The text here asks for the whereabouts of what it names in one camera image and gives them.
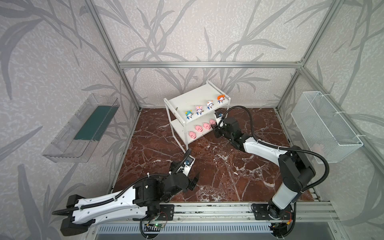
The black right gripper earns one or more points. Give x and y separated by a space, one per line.
219 130

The white blue round figurine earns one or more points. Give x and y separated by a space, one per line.
210 105

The orange blue figurine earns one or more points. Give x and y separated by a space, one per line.
221 98

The pink hat blue figurine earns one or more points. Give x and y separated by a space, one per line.
199 110

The teal blue cat figurine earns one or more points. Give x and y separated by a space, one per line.
189 114

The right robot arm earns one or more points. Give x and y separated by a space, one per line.
295 168

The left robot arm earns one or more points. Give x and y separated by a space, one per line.
140 201

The white two-tier metal shelf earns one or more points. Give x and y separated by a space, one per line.
177 107

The green circuit board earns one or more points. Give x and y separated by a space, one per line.
155 226

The pink toy in basket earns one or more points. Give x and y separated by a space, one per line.
318 148

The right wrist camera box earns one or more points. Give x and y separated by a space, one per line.
219 119

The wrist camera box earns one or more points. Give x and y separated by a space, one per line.
219 119
187 165

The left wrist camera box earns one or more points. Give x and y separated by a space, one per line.
187 165

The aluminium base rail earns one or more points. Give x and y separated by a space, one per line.
229 221

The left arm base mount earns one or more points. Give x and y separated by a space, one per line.
165 214

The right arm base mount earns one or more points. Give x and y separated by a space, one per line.
282 229

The white wire mesh basket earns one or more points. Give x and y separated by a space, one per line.
320 123

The aluminium enclosure frame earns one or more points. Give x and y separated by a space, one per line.
299 66

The clear plastic wall bin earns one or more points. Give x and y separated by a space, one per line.
79 138

